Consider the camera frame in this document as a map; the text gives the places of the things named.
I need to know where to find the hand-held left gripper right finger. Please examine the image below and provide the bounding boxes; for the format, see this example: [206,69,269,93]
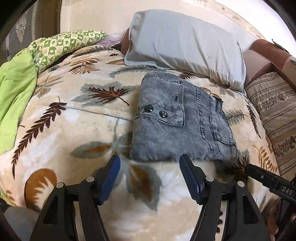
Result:
[179,154,270,241]

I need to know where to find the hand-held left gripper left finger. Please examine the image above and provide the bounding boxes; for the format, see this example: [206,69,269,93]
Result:
[30,155,121,241]

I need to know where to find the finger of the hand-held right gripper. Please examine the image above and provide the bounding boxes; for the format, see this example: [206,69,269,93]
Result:
[244,163,296,202]

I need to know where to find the grey-blue denim pants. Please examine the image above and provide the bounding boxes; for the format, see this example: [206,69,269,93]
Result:
[129,72,240,163]

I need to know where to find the person's right hand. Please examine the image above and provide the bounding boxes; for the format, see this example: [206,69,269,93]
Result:
[267,203,282,235]

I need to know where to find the leaf print blanket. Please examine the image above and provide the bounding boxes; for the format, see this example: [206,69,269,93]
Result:
[0,44,285,241]

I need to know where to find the striped brown pillow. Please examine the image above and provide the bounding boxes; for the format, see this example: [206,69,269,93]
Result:
[244,71,296,181]

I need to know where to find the grey cloth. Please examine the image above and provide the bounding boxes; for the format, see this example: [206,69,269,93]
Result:
[3,206,41,241]

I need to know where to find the light green cloth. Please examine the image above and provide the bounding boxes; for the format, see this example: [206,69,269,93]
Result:
[0,48,38,155]

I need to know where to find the light grey pillow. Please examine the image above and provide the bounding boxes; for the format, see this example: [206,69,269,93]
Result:
[124,9,247,93]

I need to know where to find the clear plastic bag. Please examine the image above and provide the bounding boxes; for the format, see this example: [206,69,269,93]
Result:
[99,32,129,47]

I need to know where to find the green patterned quilt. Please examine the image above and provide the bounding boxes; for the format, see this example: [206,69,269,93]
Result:
[27,30,108,73]

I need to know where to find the patterned glass door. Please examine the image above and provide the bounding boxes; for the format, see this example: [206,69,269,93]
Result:
[4,0,62,61]

